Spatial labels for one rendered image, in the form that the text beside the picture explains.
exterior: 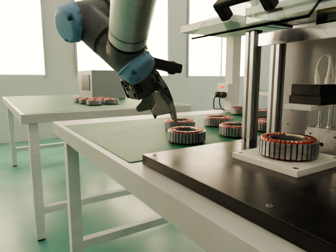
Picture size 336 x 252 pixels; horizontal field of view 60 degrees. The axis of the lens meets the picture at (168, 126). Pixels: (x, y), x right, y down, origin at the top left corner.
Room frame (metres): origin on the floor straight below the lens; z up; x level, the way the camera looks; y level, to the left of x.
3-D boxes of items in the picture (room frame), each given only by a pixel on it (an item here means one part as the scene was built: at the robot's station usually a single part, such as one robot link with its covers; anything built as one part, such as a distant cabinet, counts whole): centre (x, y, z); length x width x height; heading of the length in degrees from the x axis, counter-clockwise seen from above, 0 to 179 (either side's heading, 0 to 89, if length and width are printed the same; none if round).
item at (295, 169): (0.56, -0.24, 0.78); 0.15 x 0.15 x 0.01; 32
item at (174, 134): (0.84, -0.05, 0.77); 0.11 x 0.11 x 0.04
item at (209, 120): (1.13, -0.20, 0.77); 0.11 x 0.11 x 0.04
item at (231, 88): (1.53, -0.31, 0.98); 0.37 x 0.35 x 0.46; 32
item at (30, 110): (2.58, 0.79, 0.37); 1.85 x 1.10 x 0.75; 32
